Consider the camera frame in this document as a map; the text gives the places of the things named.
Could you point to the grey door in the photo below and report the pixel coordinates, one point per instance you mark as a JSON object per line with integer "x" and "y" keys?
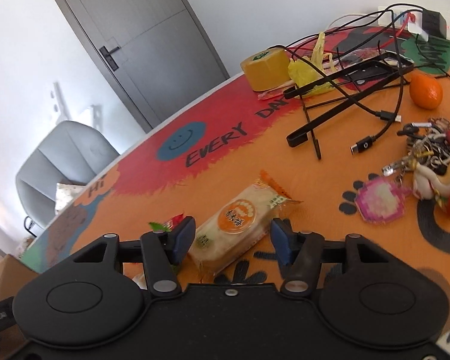
{"x": 166, "y": 60}

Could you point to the pink pixel charm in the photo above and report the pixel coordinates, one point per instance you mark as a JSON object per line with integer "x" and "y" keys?
{"x": 381, "y": 200}

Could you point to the grey armchair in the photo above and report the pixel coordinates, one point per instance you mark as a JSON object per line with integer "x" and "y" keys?
{"x": 72, "y": 153}

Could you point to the beige cake snack packet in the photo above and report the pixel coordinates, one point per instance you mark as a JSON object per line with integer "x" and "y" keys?
{"x": 240, "y": 224}

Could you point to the cardboard box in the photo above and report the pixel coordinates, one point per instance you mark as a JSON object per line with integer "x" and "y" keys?
{"x": 13, "y": 276}

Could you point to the black power adapter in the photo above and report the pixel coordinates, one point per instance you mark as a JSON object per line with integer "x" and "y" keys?
{"x": 434, "y": 24}

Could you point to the yellow tape roll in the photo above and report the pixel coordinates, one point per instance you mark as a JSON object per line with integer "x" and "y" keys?
{"x": 267, "y": 69}

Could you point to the colourful cartoon table mat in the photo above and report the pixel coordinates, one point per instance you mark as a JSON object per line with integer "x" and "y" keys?
{"x": 299, "y": 228}

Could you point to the red candy packet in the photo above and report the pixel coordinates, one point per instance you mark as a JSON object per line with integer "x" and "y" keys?
{"x": 166, "y": 226}

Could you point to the black wire stand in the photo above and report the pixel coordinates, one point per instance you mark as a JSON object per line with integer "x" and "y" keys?
{"x": 390, "y": 67}

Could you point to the white power strip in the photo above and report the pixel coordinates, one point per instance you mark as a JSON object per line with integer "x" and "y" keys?
{"x": 414, "y": 23}

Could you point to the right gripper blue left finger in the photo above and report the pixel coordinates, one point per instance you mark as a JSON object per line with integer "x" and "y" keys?
{"x": 182, "y": 238}

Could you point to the white dotted cushion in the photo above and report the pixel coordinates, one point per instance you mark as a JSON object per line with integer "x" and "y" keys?
{"x": 65, "y": 194}

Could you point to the yellow plastic bag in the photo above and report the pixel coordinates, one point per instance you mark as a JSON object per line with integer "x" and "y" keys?
{"x": 303, "y": 71}

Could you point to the keychain bunch with charms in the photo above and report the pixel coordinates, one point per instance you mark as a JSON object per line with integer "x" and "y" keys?
{"x": 428, "y": 159}

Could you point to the white wall hook board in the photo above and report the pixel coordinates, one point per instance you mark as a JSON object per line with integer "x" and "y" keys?
{"x": 58, "y": 100}

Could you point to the orange mandarin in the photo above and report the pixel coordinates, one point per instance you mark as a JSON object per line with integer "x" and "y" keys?
{"x": 425, "y": 91}

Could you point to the black door handle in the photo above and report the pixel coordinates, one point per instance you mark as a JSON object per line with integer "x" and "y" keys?
{"x": 108, "y": 57}

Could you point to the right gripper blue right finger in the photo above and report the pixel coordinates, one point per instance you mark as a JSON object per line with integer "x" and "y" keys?
{"x": 284, "y": 240}

